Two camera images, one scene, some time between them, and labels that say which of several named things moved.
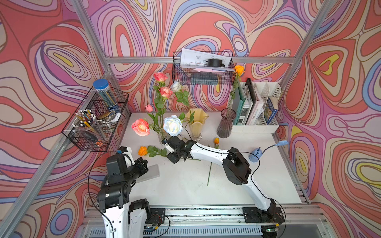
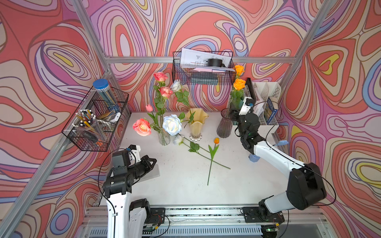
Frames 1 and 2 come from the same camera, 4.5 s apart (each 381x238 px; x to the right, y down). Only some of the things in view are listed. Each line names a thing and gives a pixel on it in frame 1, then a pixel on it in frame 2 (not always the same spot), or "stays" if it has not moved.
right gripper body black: [175, 156] → [238, 119]
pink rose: [141, 127] stays
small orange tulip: [216, 146] stays
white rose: [181, 96] stays
